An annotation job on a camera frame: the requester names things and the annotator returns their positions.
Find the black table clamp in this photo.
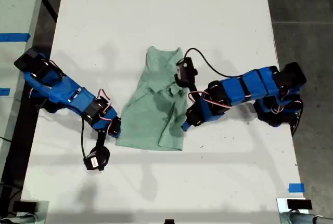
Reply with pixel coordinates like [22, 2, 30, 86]
[290, 111, 304, 137]

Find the blue tape square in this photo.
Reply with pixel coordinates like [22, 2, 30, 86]
[288, 183, 305, 193]

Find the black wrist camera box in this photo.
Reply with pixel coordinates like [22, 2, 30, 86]
[83, 147, 111, 172]
[173, 57, 198, 87]

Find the black camera cable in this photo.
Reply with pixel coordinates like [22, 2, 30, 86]
[183, 48, 248, 77]
[81, 117, 87, 160]

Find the small black box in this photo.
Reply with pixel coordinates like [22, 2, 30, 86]
[12, 201, 39, 212]
[287, 199, 312, 209]

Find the black table leg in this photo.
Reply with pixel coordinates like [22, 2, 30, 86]
[43, 0, 58, 23]

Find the long blue tape strip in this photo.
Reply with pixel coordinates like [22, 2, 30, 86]
[0, 33, 31, 43]

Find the shiny metal bracket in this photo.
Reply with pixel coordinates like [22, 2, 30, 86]
[15, 200, 49, 224]
[276, 197, 310, 224]

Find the pale side table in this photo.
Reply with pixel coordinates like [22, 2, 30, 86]
[0, 0, 48, 175]

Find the black camera stalk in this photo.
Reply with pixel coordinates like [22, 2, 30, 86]
[188, 82, 201, 105]
[96, 129, 107, 152]

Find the pale green T-shirt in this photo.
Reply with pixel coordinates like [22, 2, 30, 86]
[115, 46, 189, 152]

